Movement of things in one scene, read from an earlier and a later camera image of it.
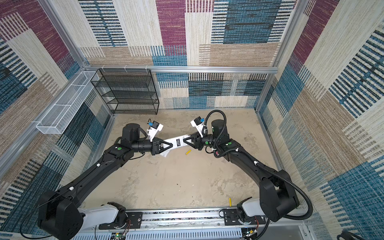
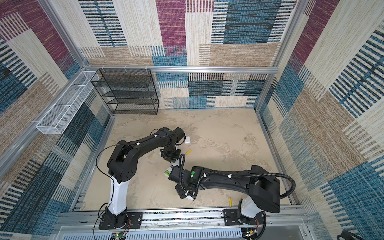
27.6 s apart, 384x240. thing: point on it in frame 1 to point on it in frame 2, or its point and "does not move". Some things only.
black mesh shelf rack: (128, 91) does not move
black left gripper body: (154, 147) to (171, 154)
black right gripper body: (207, 140) to (183, 190)
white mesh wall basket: (56, 121) does not move
